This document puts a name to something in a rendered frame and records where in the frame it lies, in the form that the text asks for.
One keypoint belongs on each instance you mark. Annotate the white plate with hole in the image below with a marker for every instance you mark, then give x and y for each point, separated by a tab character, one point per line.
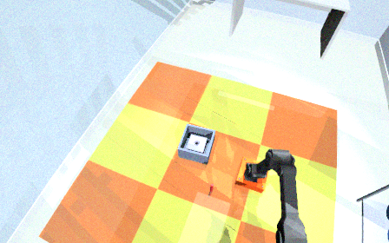
197	143

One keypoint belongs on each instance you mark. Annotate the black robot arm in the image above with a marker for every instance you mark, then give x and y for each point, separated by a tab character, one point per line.
290	228

